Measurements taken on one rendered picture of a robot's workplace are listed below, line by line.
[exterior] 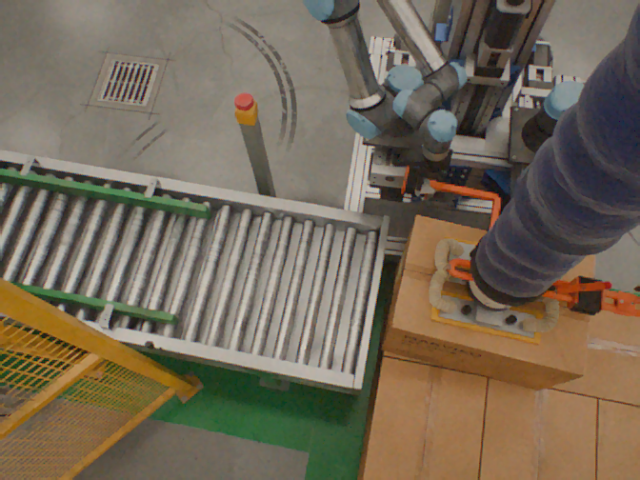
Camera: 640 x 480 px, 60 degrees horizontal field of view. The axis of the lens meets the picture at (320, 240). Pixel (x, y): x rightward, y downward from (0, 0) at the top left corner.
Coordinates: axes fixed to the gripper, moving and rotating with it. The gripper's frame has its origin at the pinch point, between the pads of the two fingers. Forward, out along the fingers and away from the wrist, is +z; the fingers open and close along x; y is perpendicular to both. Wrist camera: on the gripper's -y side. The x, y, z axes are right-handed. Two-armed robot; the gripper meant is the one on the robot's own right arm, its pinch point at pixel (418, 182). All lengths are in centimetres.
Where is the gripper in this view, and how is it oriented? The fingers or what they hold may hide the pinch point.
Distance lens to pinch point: 182.2
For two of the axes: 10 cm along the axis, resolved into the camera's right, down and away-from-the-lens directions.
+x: 2.4, -9.0, 3.6
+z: 0.3, 3.7, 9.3
